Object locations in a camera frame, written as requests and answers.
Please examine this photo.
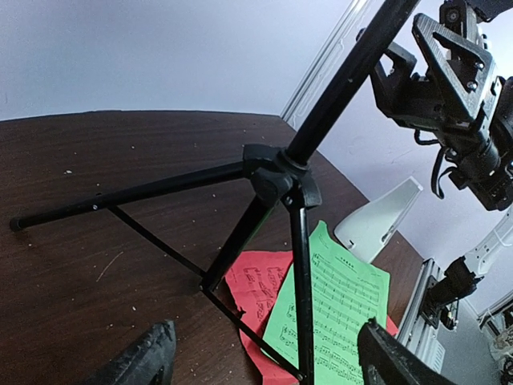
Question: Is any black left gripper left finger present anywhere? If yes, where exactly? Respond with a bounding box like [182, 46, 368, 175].
[83, 320, 176, 385]

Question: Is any right aluminium frame post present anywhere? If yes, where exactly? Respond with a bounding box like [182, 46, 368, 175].
[281, 1, 377, 130]

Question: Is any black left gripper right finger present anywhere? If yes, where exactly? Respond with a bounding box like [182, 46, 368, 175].
[357, 318, 453, 385]

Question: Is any aluminium front rail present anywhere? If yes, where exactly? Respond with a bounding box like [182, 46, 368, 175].
[396, 259, 446, 374]

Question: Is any green cloth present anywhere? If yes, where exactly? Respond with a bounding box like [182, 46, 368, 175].
[261, 219, 391, 385]

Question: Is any black music stand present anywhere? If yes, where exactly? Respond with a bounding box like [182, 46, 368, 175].
[9, 0, 417, 384]

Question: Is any white metronome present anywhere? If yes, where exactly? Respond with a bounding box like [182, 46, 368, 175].
[333, 176, 423, 263]

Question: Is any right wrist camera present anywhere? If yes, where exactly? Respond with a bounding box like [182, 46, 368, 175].
[439, 0, 487, 48]

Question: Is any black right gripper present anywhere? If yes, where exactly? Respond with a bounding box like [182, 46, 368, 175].
[370, 13, 498, 144]

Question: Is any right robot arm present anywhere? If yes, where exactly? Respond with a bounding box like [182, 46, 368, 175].
[370, 5, 512, 211]

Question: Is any red sheet music paper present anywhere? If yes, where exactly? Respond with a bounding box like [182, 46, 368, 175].
[226, 251, 397, 365]

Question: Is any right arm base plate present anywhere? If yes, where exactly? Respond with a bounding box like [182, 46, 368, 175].
[419, 275, 458, 330]

